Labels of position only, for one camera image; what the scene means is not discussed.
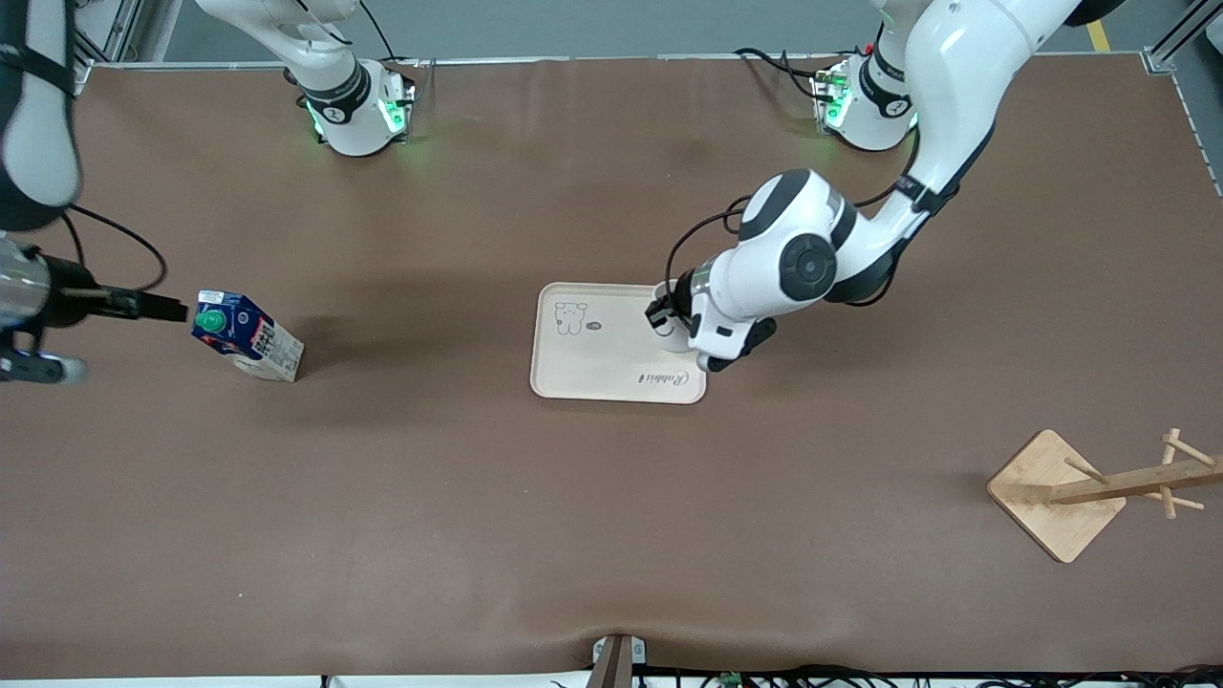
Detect black right arm base cable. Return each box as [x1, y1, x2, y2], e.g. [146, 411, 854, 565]
[357, 0, 422, 67]

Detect white smiley cup black handle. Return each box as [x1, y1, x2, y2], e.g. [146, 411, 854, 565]
[652, 282, 695, 341]

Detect cream tray with rabbit print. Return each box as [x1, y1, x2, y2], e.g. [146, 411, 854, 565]
[529, 282, 709, 405]

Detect black left arm base cables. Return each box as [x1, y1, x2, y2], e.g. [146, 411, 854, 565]
[733, 46, 828, 102]

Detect aluminium frame profile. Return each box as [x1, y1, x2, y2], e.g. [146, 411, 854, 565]
[71, 0, 184, 70]
[1141, 0, 1223, 75]

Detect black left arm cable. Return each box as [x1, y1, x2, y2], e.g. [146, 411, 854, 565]
[665, 124, 924, 309]

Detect brown table cover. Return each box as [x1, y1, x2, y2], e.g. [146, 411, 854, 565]
[0, 54, 1223, 681]

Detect blue milk carton green cap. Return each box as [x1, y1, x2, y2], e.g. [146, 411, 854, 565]
[191, 290, 306, 384]

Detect wooden mug rack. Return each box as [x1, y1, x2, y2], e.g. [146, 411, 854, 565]
[985, 427, 1223, 565]

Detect metal table edge clamp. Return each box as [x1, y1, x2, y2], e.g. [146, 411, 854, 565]
[590, 634, 648, 688]

